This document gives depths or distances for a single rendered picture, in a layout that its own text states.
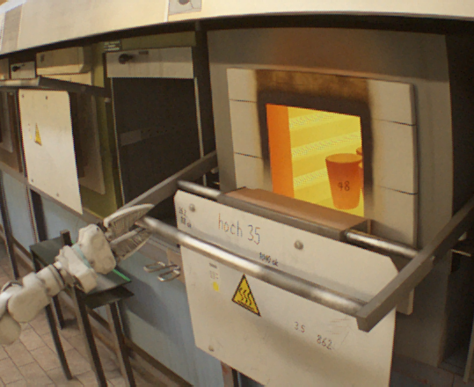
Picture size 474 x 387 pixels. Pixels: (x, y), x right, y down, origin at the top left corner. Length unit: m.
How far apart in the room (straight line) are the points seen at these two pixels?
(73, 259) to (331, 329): 0.50
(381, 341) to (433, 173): 0.29
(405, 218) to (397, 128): 0.15
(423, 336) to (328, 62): 0.54
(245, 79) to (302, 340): 0.53
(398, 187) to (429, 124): 0.13
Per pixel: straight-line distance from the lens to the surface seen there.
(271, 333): 1.24
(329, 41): 1.12
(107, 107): 1.93
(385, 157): 1.06
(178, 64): 1.48
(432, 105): 0.99
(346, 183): 1.30
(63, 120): 1.95
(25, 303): 1.19
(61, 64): 2.14
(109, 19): 1.14
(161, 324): 2.13
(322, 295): 0.90
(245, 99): 1.30
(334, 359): 1.12
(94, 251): 1.23
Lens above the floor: 1.51
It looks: 17 degrees down
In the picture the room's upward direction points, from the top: 5 degrees counter-clockwise
